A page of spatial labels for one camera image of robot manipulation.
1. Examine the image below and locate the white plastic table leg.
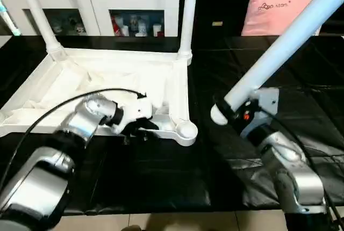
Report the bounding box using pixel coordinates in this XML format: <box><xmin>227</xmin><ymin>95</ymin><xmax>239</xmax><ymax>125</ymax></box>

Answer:
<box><xmin>13</xmin><ymin>0</ymin><xmax>68</xmax><ymax>63</ymax></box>
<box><xmin>209</xmin><ymin>0</ymin><xmax>344</xmax><ymax>127</ymax></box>
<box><xmin>176</xmin><ymin>0</ymin><xmax>200</xmax><ymax>64</ymax></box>

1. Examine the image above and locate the black work mat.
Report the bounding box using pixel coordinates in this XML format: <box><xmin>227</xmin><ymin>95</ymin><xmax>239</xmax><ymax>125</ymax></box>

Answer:
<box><xmin>0</xmin><ymin>33</ymin><xmax>344</xmax><ymax>216</ymax></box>

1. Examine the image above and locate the black sofa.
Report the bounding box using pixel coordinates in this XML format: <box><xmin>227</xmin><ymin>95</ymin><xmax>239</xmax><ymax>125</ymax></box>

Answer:
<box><xmin>178</xmin><ymin>0</ymin><xmax>344</xmax><ymax>38</ymax></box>

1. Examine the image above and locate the pink printed pillow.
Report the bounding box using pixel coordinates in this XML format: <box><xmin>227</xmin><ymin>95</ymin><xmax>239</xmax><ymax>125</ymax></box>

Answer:
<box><xmin>241</xmin><ymin>0</ymin><xmax>324</xmax><ymax>38</ymax></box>

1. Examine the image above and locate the white glass-door cabinet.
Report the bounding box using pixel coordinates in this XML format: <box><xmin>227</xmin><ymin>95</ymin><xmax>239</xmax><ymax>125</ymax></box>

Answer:
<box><xmin>0</xmin><ymin>0</ymin><xmax>181</xmax><ymax>38</ymax></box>

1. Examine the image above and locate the light blue pole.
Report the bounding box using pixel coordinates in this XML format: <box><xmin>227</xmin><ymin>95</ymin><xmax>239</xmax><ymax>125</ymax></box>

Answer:
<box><xmin>0</xmin><ymin>0</ymin><xmax>22</xmax><ymax>37</ymax></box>

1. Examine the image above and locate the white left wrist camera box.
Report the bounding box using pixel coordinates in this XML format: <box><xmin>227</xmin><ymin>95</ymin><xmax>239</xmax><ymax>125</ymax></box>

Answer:
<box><xmin>111</xmin><ymin>98</ymin><xmax>154</xmax><ymax>135</ymax></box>

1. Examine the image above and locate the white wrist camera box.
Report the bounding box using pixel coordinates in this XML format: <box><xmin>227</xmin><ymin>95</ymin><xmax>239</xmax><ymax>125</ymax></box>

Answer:
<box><xmin>111</xmin><ymin>98</ymin><xmax>154</xmax><ymax>135</ymax></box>
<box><xmin>248</xmin><ymin>87</ymin><xmax>280</xmax><ymax>133</ymax></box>

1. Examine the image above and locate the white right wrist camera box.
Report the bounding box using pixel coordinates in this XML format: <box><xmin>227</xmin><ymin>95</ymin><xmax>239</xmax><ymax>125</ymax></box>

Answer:
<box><xmin>248</xmin><ymin>87</ymin><xmax>280</xmax><ymax>133</ymax></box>

